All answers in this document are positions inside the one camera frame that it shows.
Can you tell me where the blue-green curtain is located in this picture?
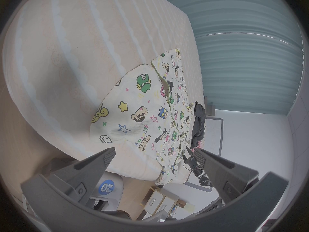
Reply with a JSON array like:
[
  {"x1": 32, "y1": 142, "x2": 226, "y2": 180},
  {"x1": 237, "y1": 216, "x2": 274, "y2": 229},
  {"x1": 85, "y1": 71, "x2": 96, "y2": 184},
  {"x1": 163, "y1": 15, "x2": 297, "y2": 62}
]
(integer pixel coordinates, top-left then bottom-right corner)
[{"x1": 145, "y1": 0, "x2": 305, "y2": 116}]

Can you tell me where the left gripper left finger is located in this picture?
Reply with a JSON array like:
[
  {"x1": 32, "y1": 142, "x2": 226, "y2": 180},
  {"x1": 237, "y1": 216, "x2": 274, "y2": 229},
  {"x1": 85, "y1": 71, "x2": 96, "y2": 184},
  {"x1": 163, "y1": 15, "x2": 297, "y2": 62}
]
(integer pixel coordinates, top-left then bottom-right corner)
[{"x1": 49, "y1": 147, "x2": 116, "y2": 205}]

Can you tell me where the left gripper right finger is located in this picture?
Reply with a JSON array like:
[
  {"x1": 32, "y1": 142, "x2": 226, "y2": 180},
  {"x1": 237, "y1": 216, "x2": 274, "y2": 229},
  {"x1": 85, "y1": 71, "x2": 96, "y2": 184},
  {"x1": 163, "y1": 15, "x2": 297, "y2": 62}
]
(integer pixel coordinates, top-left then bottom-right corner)
[{"x1": 194, "y1": 148, "x2": 260, "y2": 204}]

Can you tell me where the white printed pyjama top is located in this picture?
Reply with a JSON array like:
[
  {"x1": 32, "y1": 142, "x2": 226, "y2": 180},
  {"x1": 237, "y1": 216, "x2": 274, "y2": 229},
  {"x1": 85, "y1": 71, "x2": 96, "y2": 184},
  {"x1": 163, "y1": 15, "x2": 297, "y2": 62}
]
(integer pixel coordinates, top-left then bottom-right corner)
[{"x1": 89, "y1": 48, "x2": 194, "y2": 185}]

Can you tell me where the grey bedside table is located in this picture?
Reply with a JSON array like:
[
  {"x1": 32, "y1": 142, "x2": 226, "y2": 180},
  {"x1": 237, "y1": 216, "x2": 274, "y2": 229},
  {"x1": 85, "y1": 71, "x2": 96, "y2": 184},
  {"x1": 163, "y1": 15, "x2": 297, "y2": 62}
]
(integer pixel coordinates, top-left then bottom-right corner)
[{"x1": 204, "y1": 96, "x2": 217, "y2": 116}]

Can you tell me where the white wooden chest of drawers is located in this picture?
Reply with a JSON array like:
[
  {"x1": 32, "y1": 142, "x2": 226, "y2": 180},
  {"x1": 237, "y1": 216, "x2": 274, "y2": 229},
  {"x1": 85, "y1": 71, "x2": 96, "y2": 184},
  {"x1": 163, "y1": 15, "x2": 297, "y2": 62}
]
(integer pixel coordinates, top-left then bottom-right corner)
[{"x1": 140, "y1": 186, "x2": 181, "y2": 214}]

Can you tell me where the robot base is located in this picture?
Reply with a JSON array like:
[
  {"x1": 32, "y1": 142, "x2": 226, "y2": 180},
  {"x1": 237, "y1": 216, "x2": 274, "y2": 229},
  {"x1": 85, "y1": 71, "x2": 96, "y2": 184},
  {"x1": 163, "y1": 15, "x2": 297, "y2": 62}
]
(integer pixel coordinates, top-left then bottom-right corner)
[{"x1": 88, "y1": 172, "x2": 126, "y2": 211}]

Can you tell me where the black garment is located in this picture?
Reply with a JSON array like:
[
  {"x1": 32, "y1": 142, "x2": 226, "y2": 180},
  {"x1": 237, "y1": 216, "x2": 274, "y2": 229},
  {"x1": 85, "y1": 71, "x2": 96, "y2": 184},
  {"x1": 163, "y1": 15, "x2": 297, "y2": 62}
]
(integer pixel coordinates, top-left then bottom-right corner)
[{"x1": 190, "y1": 101, "x2": 207, "y2": 148}]

